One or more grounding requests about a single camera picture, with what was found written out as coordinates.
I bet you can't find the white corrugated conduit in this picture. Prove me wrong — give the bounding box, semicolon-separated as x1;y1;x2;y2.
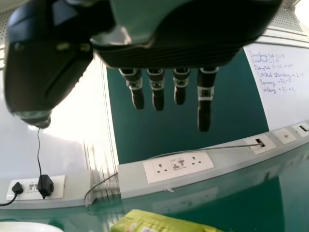
92;181;121;193

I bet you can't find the black adapter plug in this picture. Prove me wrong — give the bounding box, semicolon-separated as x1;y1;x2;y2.
37;174;55;200

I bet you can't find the grey cable from conduit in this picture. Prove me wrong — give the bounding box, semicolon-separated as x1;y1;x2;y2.
84;172;119;209

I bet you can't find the round black plug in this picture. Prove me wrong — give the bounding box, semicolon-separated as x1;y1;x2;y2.
11;181;25;195

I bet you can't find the perforated white cable duct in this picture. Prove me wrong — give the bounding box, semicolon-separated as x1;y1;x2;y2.
0;7;15;46
265;0;309;36

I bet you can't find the white socket strip with plugs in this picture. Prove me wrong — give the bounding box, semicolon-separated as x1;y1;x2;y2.
6;174;66;202

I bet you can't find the thin grey cable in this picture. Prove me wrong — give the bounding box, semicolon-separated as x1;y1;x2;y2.
154;142;263;158

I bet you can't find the white double socket strip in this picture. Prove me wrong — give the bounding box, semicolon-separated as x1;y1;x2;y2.
142;150;215;184

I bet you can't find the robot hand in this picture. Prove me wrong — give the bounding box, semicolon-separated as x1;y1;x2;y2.
4;0;283;132

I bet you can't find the thin black adapter cable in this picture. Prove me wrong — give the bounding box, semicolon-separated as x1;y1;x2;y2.
36;127;42;176

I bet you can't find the white socket with black port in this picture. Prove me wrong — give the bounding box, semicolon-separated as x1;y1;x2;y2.
243;134;277;155

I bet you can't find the black plug cable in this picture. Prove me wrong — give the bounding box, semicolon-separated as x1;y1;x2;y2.
0;192;19;207

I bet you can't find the whiteboard with handwriting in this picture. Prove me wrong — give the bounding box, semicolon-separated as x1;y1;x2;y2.
242;42;309;133

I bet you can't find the yellow-green biscuit packet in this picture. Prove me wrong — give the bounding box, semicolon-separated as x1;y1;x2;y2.
110;209;225;232

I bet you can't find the small white socket plate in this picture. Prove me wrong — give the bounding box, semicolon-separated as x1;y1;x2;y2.
291;122;309;138
272;127;297;145

